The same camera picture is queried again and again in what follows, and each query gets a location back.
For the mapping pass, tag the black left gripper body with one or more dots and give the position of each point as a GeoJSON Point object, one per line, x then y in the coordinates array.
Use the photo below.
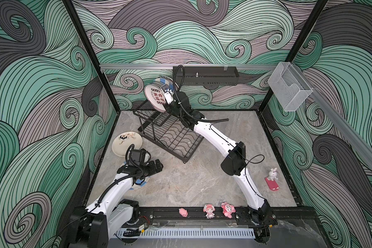
{"type": "Point", "coordinates": [149, 169]}

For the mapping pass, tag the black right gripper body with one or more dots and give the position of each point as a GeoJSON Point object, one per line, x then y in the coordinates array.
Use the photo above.
{"type": "Point", "coordinates": [174, 105]}

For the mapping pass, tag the white plate red Chinese characters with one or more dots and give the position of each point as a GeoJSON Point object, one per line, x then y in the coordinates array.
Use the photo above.
{"type": "Point", "coordinates": [156, 98]}

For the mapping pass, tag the blue white striped plate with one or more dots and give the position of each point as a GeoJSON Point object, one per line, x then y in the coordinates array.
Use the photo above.
{"type": "Point", "coordinates": [140, 183]}
{"type": "Point", "coordinates": [165, 81]}

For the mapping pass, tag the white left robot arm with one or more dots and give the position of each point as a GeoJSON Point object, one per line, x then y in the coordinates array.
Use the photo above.
{"type": "Point", "coordinates": [94, 225]}

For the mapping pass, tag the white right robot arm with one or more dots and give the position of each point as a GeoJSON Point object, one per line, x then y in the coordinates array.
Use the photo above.
{"type": "Point", "coordinates": [235, 163]}

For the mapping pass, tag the cream floral plate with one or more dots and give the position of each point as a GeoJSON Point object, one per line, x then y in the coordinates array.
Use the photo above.
{"type": "Point", "coordinates": [123, 141]}

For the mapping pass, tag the small pink pig toy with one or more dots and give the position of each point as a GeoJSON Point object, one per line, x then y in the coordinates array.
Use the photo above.
{"type": "Point", "coordinates": [183, 212]}

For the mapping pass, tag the pink hooded doll figurine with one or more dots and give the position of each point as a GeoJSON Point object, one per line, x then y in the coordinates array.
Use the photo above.
{"type": "Point", "coordinates": [209, 211]}

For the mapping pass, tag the pink plush creature toy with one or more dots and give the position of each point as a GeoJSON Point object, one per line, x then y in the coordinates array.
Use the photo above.
{"type": "Point", "coordinates": [228, 209]}

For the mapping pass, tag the white bunny figurine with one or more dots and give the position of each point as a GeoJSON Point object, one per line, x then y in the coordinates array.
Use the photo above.
{"type": "Point", "coordinates": [273, 174]}

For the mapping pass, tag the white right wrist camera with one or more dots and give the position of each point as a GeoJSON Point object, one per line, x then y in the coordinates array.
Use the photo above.
{"type": "Point", "coordinates": [168, 94]}

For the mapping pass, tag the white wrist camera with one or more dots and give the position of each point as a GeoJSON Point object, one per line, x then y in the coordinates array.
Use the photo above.
{"type": "Point", "coordinates": [141, 156]}
{"type": "Point", "coordinates": [168, 94]}

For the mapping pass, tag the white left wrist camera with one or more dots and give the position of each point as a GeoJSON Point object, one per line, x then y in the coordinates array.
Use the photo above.
{"type": "Point", "coordinates": [141, 156]}

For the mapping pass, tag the black wire dish rack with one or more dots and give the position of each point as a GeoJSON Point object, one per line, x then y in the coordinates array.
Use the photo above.
{"type": "Point", "coordinates": [167, 132]}

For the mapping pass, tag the black wall-mounted tray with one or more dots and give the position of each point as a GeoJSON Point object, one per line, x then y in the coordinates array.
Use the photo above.
{"type": "Point", "coordinates": [206, 76]}

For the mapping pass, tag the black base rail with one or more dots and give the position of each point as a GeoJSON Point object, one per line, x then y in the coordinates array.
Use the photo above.
{"type": "Point", "coordinates": [244, 216]}

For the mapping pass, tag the white slotted cable duct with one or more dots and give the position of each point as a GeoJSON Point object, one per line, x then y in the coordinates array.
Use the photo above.
{"type": "Point", "coordinates": [193, 233]}

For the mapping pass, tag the aluminium wall rail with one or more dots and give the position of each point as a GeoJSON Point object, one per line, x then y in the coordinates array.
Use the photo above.
{"type": "Point", "coordinates": [145, 66]}

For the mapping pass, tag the clear acrylic wall holder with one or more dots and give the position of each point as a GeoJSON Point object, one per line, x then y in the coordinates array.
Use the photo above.
{"type": "Point", "coordinates": [290, 86]}

